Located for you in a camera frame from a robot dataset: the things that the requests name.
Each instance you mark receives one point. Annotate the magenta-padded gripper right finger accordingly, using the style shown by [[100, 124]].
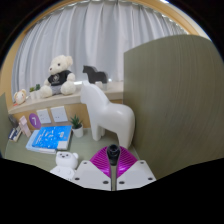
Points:
[[136, 173]]

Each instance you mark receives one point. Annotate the small plant in white pot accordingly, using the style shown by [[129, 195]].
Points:
[[78, 131]]

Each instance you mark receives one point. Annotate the pink horse figurine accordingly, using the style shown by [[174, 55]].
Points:
[[24, 127]]

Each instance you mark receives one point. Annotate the cream teddy bear black shirt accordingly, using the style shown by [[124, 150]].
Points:
[[59, 78]]

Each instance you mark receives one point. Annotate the small cream plush toy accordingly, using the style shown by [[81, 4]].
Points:
[[20, 97]]

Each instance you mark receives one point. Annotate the dark blue book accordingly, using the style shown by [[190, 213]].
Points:
[[14, 135]]

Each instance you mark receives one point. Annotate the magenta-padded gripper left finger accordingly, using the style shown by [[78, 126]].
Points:
[[91, 175]]

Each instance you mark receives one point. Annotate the large white horse figurine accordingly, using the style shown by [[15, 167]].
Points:
[[110, 116]]

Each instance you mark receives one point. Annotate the white curtain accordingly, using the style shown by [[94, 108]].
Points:
[[100, 33]]

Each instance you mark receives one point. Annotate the white wall socket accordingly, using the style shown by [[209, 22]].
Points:
[[59, 114], [43, 116]]

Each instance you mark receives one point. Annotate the green desk divider panel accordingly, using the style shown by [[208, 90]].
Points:
[[3, 126], [173, 106]]

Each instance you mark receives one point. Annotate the round purple number sign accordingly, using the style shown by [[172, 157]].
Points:
[[34, 120]]

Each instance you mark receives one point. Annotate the black horse figurine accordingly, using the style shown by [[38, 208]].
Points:
[[95, 75]]

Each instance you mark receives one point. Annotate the white bear-shaped power strip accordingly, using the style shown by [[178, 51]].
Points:
[[66, 161]]

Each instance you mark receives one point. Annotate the small black charger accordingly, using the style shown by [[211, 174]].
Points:
[[113, 153]]

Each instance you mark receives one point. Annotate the tiny plant in white pot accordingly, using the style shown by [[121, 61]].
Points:
[[38, 93], [32, 95]]

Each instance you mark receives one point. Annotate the grey horse figurine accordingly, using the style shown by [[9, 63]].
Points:
[[13, 120]]

